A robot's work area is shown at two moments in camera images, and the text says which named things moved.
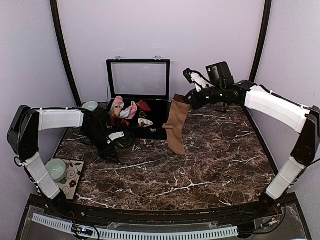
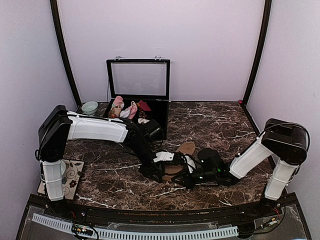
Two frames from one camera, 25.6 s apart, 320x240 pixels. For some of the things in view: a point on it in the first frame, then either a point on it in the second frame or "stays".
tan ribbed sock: (174, 127) to (188, 148)
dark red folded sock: (143, 106) stays
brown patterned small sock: (142, 114) stays
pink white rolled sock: (129, 112) stays
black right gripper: (196, 103) to (187, 183)
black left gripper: (109, 151) to (147, 170)
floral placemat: (68, 184) stays
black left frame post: (65, 52) stays
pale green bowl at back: (90, 105) stays
